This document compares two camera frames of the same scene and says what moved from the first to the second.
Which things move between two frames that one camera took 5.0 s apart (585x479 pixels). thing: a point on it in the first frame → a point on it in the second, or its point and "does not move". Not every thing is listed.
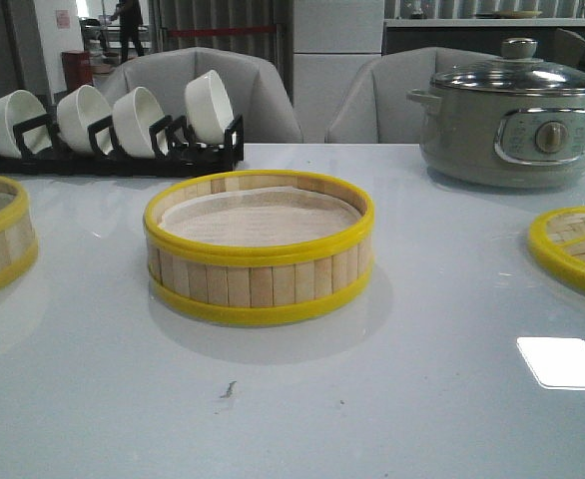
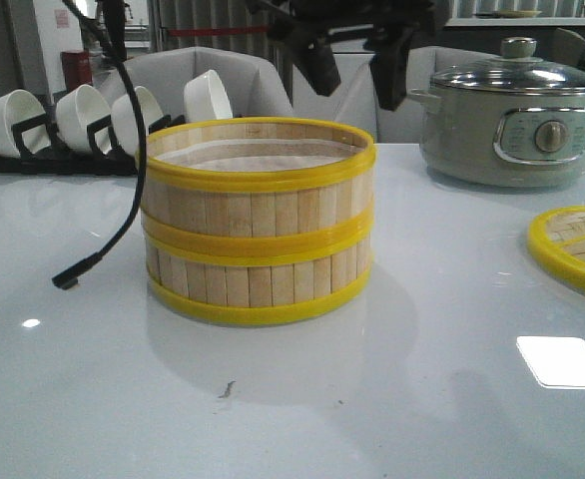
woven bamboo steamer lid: [577, 242] does not move
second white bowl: [77, 110] does not move
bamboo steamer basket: [258, 245] does not move
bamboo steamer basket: [5, 241] → [257, 179]
